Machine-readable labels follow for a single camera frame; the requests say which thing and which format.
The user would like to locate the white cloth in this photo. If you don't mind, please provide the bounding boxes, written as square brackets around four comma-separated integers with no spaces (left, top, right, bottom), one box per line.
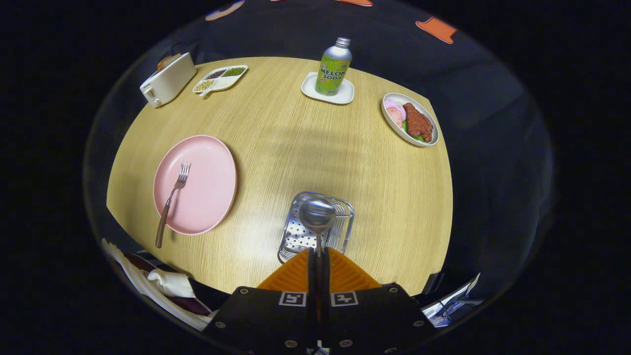
[102,239,217,331]

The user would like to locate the spoon with wooden handle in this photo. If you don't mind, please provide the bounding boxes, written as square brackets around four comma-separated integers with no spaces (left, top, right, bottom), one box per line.
[299,198,337,296]

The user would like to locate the white oval plate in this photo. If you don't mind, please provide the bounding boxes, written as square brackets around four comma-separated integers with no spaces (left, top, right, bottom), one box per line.
[381,93,440,147]

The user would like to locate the white divided dish with beans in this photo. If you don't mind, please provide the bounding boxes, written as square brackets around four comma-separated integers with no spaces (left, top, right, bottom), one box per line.
[192,65,249,97]

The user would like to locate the fork with wooden handle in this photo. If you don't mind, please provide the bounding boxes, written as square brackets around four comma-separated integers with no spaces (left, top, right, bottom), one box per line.
[155,162,191,249]

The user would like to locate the metal wire basket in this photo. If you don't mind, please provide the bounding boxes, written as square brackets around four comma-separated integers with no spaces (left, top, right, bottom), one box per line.
[277,191,355,264]

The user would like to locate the black backdrop cloth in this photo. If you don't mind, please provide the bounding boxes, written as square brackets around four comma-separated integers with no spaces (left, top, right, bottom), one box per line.
[84,0,555,306]

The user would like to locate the red-brown meat piece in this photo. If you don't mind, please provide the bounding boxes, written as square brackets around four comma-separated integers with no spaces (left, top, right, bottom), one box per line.
[402,102,434,143]

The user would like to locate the green soda bottle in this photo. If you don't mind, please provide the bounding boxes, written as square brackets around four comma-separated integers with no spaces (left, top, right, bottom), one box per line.
[315,37,352,96]

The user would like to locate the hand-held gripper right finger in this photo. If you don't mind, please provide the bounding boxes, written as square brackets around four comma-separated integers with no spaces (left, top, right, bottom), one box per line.
[323,248,437,354]

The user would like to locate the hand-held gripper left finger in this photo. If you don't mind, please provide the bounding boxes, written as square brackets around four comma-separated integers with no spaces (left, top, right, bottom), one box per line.
[205,248,316,354]

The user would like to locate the white toaster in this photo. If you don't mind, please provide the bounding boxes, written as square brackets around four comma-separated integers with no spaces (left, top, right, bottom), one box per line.
[140,52,197,108]

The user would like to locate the white square coaster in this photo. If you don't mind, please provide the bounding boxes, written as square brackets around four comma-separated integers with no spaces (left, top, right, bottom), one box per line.
[301,72,355,105]

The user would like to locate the sliced pink ham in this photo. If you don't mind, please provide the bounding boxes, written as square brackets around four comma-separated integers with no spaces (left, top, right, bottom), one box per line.
[384,99,407,130]

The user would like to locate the pink round plate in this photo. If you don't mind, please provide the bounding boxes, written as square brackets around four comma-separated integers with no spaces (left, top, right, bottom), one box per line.
[153,135,238,236]

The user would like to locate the green vegetable garnish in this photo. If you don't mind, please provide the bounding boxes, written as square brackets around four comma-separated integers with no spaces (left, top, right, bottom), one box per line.
[402,121,425,143]

